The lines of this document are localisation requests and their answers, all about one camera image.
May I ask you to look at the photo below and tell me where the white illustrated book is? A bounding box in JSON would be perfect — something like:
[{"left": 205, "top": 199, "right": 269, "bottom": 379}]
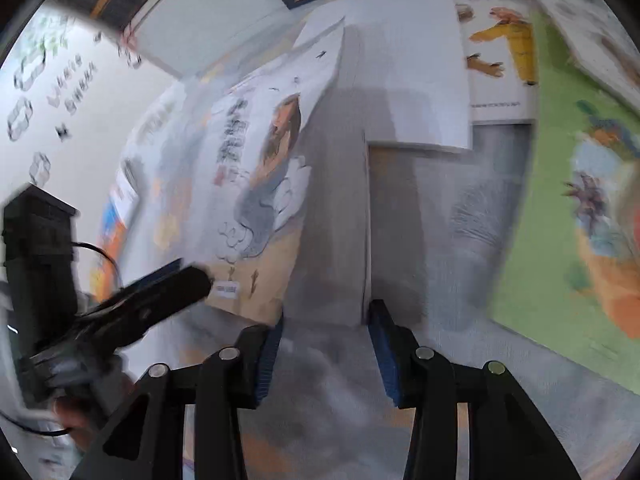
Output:
[{"left": 525, "top": 0, "right": 640, "bottom": 93}]

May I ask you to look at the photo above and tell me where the plain white book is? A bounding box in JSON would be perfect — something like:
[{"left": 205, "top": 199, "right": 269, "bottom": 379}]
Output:
[{"left": 345, "top": 0, "right": 475, "bottom": 155}]

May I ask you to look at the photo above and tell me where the white book blue orange cover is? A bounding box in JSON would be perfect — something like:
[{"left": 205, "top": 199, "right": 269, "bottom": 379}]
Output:
[{"left": 89, "top": 77, "right": 211, "bottom": 306}]

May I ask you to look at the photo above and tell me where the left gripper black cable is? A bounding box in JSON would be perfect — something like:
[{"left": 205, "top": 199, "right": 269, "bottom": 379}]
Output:
[{"left": 0, "top": 241, "right": 123, "bottom": 437}]

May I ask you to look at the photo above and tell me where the person's left hand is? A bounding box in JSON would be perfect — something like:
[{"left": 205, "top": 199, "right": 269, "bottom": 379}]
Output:
[{"left": 52, "top": 395, "right": 108, "bottom": 453}]

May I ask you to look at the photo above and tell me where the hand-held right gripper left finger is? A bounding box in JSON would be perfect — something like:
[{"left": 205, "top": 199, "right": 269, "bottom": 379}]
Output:
[{"left": 70, "top": 317, "right": 286, "bottom": 480}]

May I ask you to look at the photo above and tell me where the white book with winged figure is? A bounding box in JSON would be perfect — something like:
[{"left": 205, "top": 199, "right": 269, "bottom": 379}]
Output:
[{"left": 197, "top": 16, "right": 372, "bottom": 332}]

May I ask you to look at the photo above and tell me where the white book with yellow-robed man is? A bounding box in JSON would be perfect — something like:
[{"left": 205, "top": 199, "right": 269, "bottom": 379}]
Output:
[{"left": 449, "top": 0, "right": 540, "bottom": 125}]

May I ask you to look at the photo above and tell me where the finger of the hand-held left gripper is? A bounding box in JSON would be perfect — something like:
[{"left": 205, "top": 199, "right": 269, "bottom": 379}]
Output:
[{"left": 85, "top": 260, "right": 213, "bottom": 346}]

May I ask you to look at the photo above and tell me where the light green picture book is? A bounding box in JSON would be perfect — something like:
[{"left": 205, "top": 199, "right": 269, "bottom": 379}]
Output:
[{"left": 489, "top": 10, "right": 640, "bottom": 391}]

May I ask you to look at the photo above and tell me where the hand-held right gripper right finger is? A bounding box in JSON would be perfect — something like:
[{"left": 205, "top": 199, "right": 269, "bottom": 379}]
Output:
[{"left": 367, "top": 299, "right": 583, "bottom": 480}]

